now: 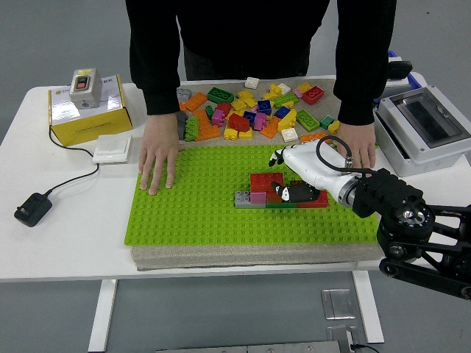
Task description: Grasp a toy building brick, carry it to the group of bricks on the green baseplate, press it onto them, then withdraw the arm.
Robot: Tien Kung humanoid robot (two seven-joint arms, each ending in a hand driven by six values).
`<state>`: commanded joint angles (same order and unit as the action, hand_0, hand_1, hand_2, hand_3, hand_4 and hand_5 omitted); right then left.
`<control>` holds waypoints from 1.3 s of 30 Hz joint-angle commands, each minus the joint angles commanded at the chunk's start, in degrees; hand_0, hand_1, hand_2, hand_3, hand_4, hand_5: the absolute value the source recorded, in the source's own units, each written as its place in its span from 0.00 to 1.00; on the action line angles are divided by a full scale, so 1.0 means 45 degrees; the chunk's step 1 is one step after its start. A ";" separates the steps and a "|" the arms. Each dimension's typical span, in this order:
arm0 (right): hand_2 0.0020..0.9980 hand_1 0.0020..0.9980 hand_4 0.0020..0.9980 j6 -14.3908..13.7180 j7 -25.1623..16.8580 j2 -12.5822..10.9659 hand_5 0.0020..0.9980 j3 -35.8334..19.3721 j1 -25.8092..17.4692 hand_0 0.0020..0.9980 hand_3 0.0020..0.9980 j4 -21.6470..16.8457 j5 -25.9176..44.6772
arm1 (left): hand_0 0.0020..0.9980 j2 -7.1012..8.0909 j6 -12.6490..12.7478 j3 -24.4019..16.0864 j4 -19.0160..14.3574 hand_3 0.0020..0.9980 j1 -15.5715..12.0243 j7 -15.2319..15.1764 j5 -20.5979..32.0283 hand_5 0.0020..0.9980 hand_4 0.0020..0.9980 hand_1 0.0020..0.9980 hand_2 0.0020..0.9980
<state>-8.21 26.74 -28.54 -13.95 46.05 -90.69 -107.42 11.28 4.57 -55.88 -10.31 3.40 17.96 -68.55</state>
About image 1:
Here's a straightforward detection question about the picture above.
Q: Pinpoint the orange two-by-four brick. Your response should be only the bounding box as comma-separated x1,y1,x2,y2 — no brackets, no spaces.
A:
300,132,328,145
183,92,209,113

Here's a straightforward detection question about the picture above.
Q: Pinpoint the person's right hand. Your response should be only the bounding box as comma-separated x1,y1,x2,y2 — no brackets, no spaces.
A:
138,112,185,196

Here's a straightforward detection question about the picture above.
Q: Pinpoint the person's left hand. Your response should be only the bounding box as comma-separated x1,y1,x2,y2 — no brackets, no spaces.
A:
336,121,377,171

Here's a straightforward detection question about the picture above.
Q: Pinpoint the grey metal bar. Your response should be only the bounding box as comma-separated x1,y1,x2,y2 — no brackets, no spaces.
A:
156,340,350,353

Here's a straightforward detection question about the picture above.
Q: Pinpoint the blue plastic bin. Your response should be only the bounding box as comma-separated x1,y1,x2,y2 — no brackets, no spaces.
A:
389,50,424,89

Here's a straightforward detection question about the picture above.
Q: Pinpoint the white wall switch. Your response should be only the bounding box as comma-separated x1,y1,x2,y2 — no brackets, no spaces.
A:
91,134,132,165

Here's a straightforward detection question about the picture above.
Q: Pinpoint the red slope brick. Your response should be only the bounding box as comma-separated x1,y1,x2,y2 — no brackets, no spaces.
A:
227,113,252,133

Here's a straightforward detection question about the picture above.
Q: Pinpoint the yellow cardboard box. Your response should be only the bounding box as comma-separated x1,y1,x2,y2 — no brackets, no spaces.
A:
48,74,134,146

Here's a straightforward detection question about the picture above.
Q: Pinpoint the white socket plate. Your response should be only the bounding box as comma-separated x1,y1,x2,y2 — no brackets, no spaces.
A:
386,76,413,90

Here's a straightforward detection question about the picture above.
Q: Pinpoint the black power adapter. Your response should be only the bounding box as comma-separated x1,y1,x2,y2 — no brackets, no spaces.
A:
13,192,53,228

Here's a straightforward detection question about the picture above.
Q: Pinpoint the dark green two-by-three brick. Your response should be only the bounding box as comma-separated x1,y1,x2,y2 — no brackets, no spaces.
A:
207,86,235,104

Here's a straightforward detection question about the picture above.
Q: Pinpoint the robot right hand white shell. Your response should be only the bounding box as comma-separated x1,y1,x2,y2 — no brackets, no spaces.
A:
268,141,357,204

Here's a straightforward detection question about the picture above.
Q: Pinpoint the black adapter cord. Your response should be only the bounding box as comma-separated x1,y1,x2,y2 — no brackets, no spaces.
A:
43,124,100,198

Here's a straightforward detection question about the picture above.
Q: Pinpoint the person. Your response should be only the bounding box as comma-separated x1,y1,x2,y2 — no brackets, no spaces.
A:
124,0,398,126

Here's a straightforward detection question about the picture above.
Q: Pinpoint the grey push-button switch box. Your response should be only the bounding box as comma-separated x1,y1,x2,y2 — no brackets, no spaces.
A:
68,68,103,110

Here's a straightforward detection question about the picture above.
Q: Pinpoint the large orange plate brick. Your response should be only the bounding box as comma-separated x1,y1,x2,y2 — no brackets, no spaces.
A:
193,109,222,143

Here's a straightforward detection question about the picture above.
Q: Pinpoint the lime green long brick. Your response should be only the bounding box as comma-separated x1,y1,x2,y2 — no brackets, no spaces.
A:
184,115,200,143
272,92,300,110

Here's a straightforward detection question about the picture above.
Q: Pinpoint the grey distribution box with window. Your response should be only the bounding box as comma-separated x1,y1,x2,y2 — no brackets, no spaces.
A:
373,85,471,178

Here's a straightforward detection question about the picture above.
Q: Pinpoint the red two-by-three brick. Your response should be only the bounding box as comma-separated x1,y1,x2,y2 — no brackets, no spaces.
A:
302,85,326,107

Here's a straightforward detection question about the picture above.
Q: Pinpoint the large yellow slope brick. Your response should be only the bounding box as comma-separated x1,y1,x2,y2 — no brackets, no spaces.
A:
276,109,298,134

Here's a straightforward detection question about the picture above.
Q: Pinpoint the white table leg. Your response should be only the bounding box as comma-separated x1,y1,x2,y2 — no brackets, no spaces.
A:
87,279,118,353
351,271,386,345

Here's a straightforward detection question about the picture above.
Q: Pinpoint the black plug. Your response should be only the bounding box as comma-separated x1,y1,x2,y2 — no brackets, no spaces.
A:
389,60,413,80

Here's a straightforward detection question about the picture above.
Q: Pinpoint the green studded baseplate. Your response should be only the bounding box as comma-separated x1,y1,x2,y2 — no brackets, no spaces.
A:
124,144,380,246

